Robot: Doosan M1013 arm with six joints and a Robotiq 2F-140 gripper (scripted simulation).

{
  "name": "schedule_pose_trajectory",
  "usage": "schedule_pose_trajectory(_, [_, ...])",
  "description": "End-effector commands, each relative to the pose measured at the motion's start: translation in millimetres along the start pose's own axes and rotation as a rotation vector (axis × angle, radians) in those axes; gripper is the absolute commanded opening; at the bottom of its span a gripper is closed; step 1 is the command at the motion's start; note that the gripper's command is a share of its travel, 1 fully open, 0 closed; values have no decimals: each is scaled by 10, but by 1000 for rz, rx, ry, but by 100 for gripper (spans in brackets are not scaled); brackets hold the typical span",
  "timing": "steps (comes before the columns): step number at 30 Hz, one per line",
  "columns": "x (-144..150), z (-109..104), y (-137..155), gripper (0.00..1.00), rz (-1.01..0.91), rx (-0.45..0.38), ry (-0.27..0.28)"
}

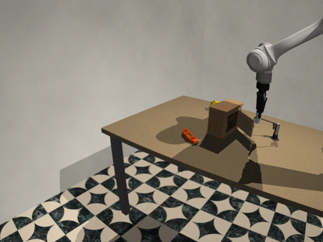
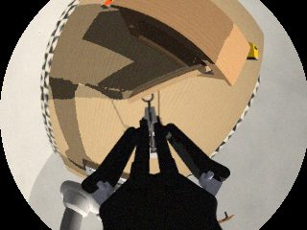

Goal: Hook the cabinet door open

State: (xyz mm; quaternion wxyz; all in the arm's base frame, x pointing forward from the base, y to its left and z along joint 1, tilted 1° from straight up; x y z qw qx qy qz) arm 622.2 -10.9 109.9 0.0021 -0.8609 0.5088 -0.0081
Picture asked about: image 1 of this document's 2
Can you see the orange spirit level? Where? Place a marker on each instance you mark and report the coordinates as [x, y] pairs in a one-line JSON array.
[[189, 137]]

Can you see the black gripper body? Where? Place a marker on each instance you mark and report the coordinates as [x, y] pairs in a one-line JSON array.
[[262, 88]]

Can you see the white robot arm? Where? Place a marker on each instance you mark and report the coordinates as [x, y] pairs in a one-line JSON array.
[[262, 59]]

